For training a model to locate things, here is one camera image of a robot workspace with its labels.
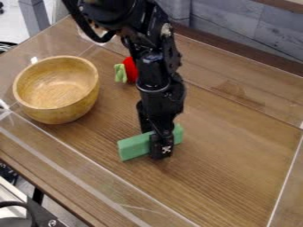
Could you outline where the green rectangular block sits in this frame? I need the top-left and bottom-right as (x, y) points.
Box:
(117, 124), (182, 161)

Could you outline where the grey post in background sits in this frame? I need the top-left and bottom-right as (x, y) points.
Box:
(17, 0), (49, 36)

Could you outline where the clear acrylic corner bracket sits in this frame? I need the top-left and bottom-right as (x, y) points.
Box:
(72, 12), (116, 43)

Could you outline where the red plush strawberry toy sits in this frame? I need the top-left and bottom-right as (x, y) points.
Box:
(113, 57), (138, 83)

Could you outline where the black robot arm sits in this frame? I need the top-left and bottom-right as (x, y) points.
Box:
(61, 0), (185, 160)

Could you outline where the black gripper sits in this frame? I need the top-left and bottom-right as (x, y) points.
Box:
(136, 73), (185, 160)

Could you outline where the black device under table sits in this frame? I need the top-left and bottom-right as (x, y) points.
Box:
(0, 201), (66, 227)

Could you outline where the clear acrylic tray wall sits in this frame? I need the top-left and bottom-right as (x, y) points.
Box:
(0, 99), (197, 227)

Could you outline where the brown wooden bowl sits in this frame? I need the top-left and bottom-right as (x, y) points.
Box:
(11, 56), (98, 124)

